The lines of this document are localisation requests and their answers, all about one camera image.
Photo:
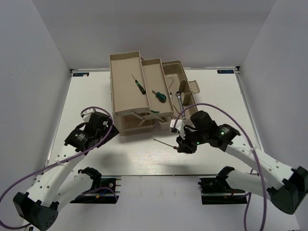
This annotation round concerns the large silver ratchet wrench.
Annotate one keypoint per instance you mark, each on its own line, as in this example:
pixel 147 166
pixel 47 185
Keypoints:
pixel 178 94

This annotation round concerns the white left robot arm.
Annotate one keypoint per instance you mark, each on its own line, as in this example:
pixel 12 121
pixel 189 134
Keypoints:
pixel 42 202

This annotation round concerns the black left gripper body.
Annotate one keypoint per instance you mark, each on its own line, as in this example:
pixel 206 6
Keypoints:
pixel 113 131

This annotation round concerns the thin black precision screwdriver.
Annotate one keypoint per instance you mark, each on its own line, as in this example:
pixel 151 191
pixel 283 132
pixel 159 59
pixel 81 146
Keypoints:
pixel 142 90

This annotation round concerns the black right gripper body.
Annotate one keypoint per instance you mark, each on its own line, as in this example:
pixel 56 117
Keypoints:
pixel 192 140

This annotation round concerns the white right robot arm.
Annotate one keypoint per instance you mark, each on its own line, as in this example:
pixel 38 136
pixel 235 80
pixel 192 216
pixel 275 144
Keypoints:
pixel 283 185

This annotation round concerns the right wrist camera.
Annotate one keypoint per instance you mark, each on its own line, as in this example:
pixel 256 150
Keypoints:
pixel 177 126

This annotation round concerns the red blue handled screwdriver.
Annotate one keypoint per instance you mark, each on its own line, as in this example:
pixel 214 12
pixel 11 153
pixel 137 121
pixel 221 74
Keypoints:
pixel 172 146

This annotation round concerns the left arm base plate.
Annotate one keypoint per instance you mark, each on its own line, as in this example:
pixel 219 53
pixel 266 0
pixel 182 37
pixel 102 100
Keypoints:
pixel 107 193

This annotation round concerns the beige toolbox with clear lid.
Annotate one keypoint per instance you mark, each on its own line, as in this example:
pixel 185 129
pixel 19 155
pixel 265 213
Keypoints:
pixel 131 109

